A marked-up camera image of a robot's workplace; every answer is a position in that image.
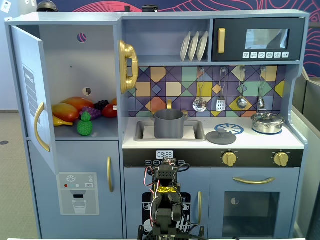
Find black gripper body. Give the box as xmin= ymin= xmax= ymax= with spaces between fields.
xmin=152 ymin=157 xmax=180 ymax=187

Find green toy pineapple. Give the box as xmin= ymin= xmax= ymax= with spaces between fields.
xmin=76 ymin=110 xmax=95 ymax=137

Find blue cabinet door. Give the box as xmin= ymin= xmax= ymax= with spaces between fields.
xmin=10 ymin=24 xmax=60 ymax=176

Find yellow black label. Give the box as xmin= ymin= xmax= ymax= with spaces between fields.
xmin=157 ymin=185 xmax=178 ymax=195

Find digital clock display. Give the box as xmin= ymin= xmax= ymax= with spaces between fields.
xmin=156 ymin=150 xmax=174 ymax=160

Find blue dishwasher door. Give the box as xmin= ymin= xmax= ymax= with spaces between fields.
xmin=123 ymin=167 xmax=212 ymax=240

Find gray plastic pot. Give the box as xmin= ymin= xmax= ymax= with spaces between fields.
xmin=150 ymin=108 xmax=189 ymax=139

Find gray toy sink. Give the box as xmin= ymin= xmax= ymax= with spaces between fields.
xmin=134 ymin=120 xmax=207 ymax=143

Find blue oven door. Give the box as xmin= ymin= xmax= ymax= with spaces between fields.
xmin=209 ymin=167 xmax=301 ymax=239

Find gray pot lid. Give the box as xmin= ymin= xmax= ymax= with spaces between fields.
xmin=205 ymin=125 xmax=237 ymax=145

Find gold stove knob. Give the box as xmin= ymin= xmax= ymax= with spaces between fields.
xmin=273 ymin=151 xmax=290 ymax=168
xmin=221 ymin=151 xmax=238 ymax=167

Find metal skimmer spoon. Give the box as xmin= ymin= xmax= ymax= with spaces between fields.
xmin=192 ymin=67 xmax=208 ymax=113

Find red toy tomato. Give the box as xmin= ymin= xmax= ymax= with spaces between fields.
xmin=101 ymin=103 xmax=119 ymax=119

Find metal slotted spatula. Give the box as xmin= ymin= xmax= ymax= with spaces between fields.
xmin=215 ymin=67 xmax=228 ymax=112

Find blue freezer door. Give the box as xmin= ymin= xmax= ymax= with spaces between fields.
xmin=27 ymin=140 xmax=124 ymax=240

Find purple toy grapes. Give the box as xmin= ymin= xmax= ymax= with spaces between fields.
xmin=79 ymin=106 xmax=103 ymax=121

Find dark toy grapes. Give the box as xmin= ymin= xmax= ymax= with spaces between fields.
xmin=93 ymin=99 xmax=111 ymax=112

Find metal ladle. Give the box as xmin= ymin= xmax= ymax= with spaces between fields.
xmin=236 ymin=66 xmax=249 ymax=110

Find steel pot with lid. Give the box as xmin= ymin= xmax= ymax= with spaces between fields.
xmin=250 ymin=112 xmax=286 ymax=134

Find orange red toy mango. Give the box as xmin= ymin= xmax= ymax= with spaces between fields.
xmin=59 ymin=96 xmax=95 ymax=112

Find yellow toy banana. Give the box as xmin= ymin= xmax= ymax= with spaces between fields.
xmin=53 ymin=115 xmax=75 ymax=127

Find yellow red toy mango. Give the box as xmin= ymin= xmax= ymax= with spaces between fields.
xmin=51 ymin=102 xmax=81 ymax=123

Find small metal spoon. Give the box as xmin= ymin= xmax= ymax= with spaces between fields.
xmin=257 ymin=66 xmax=268 ymax=110

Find white toy plate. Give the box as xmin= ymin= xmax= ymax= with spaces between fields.
xmin=187 ymin=31 xmax=200 ymax=62
xmin=196 ymin=30 xmax=209 ymax=62
xmin=180 ymin=31 xmax=192 ymax=62

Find gold toy telephone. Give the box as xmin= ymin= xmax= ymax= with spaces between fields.
xmin=118 ymin=39 xmax=140 ymax=95

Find blue-gray toy kitchen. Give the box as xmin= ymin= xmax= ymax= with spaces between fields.
xmin=4 ymin=9 xmax=311 ymax=240

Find black round container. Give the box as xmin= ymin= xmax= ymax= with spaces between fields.
xmin=141 ymin=4 xmax=159 ymax=13

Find black toy microwave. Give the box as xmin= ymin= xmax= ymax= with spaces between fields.
xmin=211 ymin=17 xmax=306 ymax=62

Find black helmet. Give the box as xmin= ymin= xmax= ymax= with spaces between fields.
xmin=36 ymin=0 xmax=59 ymax=13

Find black looped cable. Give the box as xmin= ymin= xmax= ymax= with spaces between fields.
xmin=175 ymin=162 xmax=191 ymax=176

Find red white servo cable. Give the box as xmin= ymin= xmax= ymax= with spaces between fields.
xmin=144 ymin=165 xmax=161 ymax=224

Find gold dishwasher handle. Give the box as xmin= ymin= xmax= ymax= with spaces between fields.
xmin=197 ymin=191 xmax=203 ymax=226

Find gold freezer handle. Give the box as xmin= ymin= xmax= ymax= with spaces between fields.
xmin=106 ymin=156 xmax=115 ymax=194

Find gold oven handle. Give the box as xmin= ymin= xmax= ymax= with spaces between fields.
xmin=232 ymin=176 xmax=277 ymax=186

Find gold curved door handle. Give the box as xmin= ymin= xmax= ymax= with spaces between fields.
xmin=33 ymin=101 xmax=51 ymax=153

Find gold microwave handle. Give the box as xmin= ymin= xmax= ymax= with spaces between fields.
xmin=217 ymin=27 xmax=226 ymax=54

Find white wall socket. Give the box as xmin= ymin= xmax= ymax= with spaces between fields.
xmin=0 ymin=0 xmax=13 ymax=14

